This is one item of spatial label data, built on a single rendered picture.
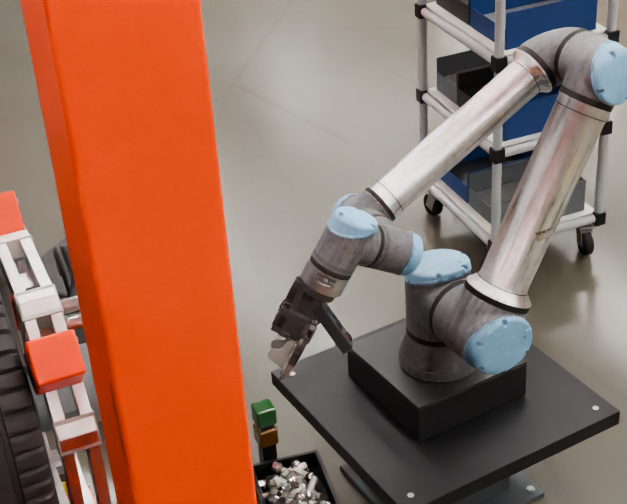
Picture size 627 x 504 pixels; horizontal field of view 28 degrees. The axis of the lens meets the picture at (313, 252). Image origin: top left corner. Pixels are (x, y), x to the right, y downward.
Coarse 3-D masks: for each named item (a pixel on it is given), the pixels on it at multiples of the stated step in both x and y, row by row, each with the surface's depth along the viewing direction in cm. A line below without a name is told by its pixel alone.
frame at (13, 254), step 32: (0, 256) 208; (32, 256) 207; (0, 288) 232; (32, 320) 195; (64, 320) 199; (64, 416) 194; (64, 448) 192; (96, 448) 195; (64, 480) 240; (96, 480) 198
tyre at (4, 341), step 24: (0, 312) 190; (0, 336) 188; (0, 360) 187; (0, 384) 186; (24, 384) 187; (0, 408) 185; (24, 408) 186; (0, 432) 185; (24, 432) 186; (0, 456) 185; (24, 456) 186; (0, 480) 185; (24, 480) 186; (48, 480) 189
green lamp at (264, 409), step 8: (264, 400) 245; (256, 408) 243; (264, 408) 243; (272, 408) 242; (256, 416) 242; (264, 416) 242; (272, 416) 243; (256, 424) 244; (264, 424) 243; (272, 424) 244
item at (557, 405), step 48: (288, 384) 307; (336, 384) 305; (528, 384) 301; (576, 384) 300; (336, 432) 290; (384, 432) 289; (480, 432) 287; (528, 432) 286; (576, 432) 286; (384, 480) 276; (432, 480) 275; (480, 480) 275; (528, 480) 314
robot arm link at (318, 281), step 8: (312, 264) 244; (304, 272) 246; (312, 272) 244; (320, 272) 243; (304, 280) 246; (312, 280) 244; (320, 280) 244; (328, 280) 244; (336, 280) 243; (344, 280) 245; (312, 288) 244; (320, 288) 244; (328, 288) 244; (336, 288) 245; (344, 288) 247; (328, 296) 245; (336, 296) 246
